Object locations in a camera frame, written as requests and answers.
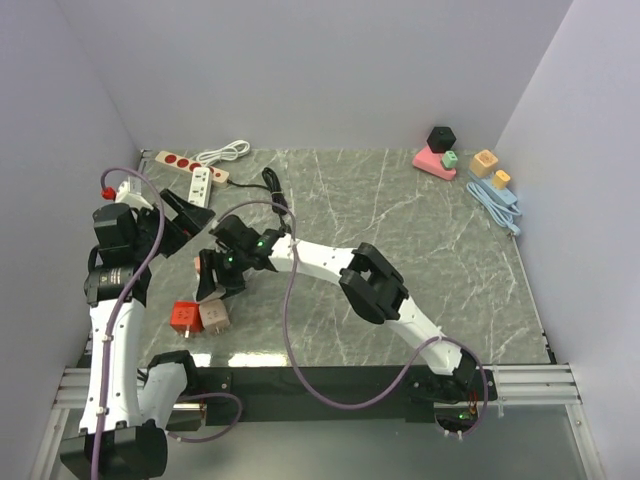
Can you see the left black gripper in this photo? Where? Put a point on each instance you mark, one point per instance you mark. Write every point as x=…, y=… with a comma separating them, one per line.
x=189, y=221

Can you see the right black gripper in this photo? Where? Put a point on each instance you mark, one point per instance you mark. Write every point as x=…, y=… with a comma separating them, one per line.
x=212, y=260

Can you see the beige pink cube adapter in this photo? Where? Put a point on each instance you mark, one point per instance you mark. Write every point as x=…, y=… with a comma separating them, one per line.
x=214, y=316

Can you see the red cube plug adapter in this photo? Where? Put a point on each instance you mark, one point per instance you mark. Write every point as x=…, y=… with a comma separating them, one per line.
x=185, y=318

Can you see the beige red power strip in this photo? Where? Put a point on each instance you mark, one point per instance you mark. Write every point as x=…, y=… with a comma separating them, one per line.
x=185, y=165

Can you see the orange cube adapter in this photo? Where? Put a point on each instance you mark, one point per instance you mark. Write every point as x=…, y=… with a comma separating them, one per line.
x=483, y=163

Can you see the blue power strip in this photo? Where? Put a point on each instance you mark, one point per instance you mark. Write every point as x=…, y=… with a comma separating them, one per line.
x=500, y=204

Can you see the yellow plug adapter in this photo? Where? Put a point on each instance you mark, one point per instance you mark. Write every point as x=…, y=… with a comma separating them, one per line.
x=500, y=180

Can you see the white usb power strip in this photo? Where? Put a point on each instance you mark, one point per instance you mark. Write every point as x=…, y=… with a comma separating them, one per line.
x=200, y=187

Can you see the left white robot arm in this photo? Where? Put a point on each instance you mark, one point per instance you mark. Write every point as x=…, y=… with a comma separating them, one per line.
x=122, y=429

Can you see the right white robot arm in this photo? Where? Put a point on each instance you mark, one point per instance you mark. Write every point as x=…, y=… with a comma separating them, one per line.
x=373, y=287

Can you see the green plug adapter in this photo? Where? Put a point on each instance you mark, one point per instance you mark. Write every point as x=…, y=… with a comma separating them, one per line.
x=449, y=160

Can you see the pink power strip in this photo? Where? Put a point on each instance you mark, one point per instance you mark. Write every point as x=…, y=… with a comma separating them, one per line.
x=429, y=162

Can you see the black cube adapter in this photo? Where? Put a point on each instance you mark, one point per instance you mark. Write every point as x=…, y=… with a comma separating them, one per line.
x=441, y=139

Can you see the aluminium rail frame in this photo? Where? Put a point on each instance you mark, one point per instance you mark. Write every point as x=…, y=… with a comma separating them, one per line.
x=464, y=273

